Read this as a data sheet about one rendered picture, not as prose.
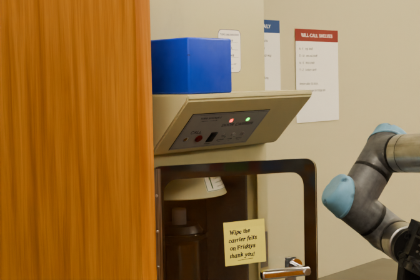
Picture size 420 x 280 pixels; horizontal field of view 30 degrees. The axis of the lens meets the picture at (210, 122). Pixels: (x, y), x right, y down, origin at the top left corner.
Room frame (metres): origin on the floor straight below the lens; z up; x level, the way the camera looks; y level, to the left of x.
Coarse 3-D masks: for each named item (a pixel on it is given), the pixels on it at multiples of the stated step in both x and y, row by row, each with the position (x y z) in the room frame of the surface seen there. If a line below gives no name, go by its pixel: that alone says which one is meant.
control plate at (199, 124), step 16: (224, 112) 1.31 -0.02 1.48; (240, 112) 1.34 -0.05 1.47; (256, 112) 1.37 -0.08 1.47; (192, 128) 1.29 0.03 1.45; (208, 128) 1.32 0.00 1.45; (224, 128) 1.35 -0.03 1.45; (240, 128) 1.38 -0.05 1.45; (176, 144) 1.30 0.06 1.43; (192, 144) 1.33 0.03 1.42; (208, 144) 1.36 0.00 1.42
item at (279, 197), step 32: (288, 160) 1.37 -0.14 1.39; (192, 192) 1.32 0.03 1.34; (224, 192) 1.34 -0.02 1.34; (256, 192) 1.36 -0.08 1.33; (288, 192) 1.37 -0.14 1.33; (192, 224) 1.32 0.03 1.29; (288, 224) 1.37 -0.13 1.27; (192, 256) 1.32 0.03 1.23; (224, 256) 1.34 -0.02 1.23; (288, 256) 1.37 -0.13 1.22
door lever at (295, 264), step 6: (294, 264) 1.37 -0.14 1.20; (300, 264) 1.36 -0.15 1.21; (264, 270) 1.31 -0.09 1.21; (270, 270) 1.31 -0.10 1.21; (276, 270) 1.31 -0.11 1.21; (282, 270) 1.32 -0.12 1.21; (288, 270) 1.32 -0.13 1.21; (294, 270) 1.32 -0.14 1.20; (300, 270) 1.33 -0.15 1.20; (306, 270) 1.33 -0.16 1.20; (264, 276) 1.31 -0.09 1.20; (270, 276) 1.31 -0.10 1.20; (276, 276) 1.31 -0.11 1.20; (282, 276) 1.32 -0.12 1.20; (288, 276) 1.32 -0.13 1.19; (294, 276) 1.32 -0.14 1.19
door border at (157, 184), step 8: (160, 176) 1.30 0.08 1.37; (160, 184) 1.30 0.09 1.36; (160, 192) 1.30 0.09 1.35; (160, 200) 1.30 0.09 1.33; (160, 208) 1.30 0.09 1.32; (160, 216) 1.30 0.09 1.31; (160, 224) 1.30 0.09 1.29; (160, 232) 1.30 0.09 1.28; (160, 240) 1.30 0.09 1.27; (160, 248) 1.30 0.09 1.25; (160, 256) 1.30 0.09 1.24; (160, 264) 1.30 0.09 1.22; (160, 272) 1.30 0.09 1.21
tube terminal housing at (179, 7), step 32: (160, 0) 1.34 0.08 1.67; (192, 0) 1.39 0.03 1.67; (224, 0) 1.45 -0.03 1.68; (256, 0) 1.51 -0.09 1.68; (160, 32) 1.34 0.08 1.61; (192, 32) 1.39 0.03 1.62; (256, 32) 1.51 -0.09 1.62; (256, 64) 1.51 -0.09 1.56; (160, 160) 1.33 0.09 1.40; (192, 160) 1.39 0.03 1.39; (224, 160) 1.44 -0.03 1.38; (256, 160) 1.51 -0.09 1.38
